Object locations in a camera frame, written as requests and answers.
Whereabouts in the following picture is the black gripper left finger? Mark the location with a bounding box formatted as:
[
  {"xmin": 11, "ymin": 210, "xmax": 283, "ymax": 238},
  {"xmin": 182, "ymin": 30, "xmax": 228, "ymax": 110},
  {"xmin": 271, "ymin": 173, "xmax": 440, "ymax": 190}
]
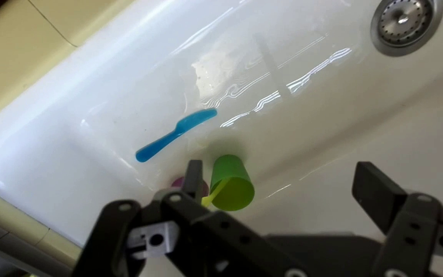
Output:
[{"xmin": 73, "ymin": 158, "xmax": 305, "ymax": 277}]

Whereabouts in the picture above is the metal sink drain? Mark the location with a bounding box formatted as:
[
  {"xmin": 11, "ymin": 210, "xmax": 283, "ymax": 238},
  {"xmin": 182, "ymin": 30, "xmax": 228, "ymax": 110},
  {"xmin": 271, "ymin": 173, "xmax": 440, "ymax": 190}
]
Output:
[{"xmin": 370, "ymin": 0, "xmax": 443, "ymax": 58}]

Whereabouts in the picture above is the blue plastic knife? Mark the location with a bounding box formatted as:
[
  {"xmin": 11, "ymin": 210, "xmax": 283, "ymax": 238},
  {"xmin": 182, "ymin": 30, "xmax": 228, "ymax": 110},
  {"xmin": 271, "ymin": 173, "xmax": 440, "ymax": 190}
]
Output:
[{"xmin": 134, "ymin": 106, "xmax": 219, "ymax": 164}]

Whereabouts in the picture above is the green plastic cup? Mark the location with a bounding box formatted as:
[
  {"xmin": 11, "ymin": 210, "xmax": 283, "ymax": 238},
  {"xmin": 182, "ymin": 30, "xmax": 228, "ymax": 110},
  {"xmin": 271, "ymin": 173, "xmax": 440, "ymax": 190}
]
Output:
[{"xmin": 208, "ymin": 152, "xmax": 257, "ymax": 212}]

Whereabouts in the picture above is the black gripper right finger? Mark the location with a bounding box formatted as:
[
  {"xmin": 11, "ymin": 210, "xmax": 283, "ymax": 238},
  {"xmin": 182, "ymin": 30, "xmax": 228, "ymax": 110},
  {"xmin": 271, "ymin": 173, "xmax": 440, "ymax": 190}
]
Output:
[{"xmin": 351, "ymin": 160, "xmax": 443, "ymax": 277}]

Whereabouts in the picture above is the yellow plastic spoon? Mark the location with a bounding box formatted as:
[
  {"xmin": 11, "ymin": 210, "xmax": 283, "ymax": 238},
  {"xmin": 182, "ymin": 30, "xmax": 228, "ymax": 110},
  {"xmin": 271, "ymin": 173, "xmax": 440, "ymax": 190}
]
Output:
[{"xmin": 200, "ymin": 178, "xmax": 230, "ymax": 209}]

